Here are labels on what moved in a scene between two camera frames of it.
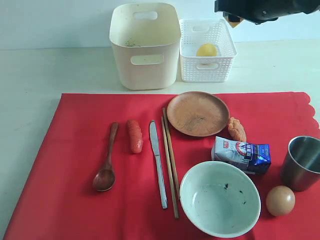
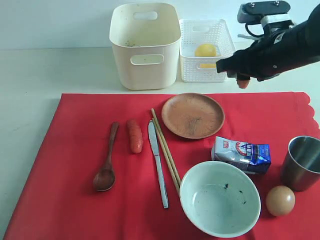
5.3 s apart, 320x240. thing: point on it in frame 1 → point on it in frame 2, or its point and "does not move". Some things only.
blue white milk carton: (252, 158) does not move
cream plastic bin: (146, 37) does not move
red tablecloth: (109, 167) does not move
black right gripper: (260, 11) → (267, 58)
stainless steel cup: (301, 165) does not move
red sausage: (135, 136) does not move
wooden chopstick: (177, 194) → (167, 145)
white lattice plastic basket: (194, 32) does not move
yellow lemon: (207, 49) does not move
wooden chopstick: (173, 191) → (159, 137)
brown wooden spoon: (104, 180) does not move
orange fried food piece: (236, 130) → (243, 84)
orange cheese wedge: (234, 24) → (208, 65)
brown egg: (280, 200) does not move
